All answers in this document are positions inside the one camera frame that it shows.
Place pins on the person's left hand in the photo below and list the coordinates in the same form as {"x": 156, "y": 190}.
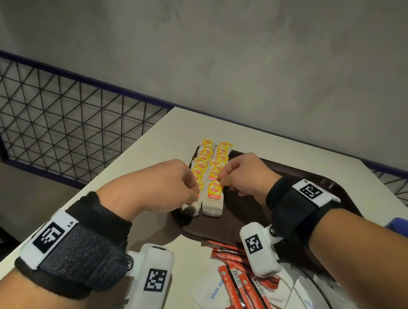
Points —
{"x": 153, "y": 191}

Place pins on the person's right hand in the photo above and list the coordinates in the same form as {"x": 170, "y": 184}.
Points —
{"x": 250, "y": 175}

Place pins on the brown plastic tray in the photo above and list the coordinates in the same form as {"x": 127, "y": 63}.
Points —
{"x": 233, "y": 221}

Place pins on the white sugar sachets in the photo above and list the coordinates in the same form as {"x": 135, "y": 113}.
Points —
{"x": 208, "y": 287}

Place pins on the red Nescafe coffee sachets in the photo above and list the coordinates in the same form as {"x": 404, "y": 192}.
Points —
{"x": 243, "y": 294}

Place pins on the person's left forearm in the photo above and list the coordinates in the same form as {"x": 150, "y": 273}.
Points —
{"x": 21, "y": 297}

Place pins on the person's right forearm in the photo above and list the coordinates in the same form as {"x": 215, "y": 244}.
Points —
{"x": 370, "y": 268}

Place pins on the black right wrist band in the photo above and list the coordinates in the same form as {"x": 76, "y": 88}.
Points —
{"x": 299, "y": 213}

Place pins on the black wrist band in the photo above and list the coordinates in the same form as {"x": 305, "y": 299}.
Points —
{"x": 77, "y": 252}
{"x": 299, "y": 213}

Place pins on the white box with marker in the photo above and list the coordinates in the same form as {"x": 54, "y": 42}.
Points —
{"x": 150, "y": 281}

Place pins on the black left wrist band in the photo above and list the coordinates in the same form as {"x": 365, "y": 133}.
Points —
{"x": 77, "y": 252}

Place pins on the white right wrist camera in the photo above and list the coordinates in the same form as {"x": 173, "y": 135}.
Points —
{"x": 259, "y": 249}

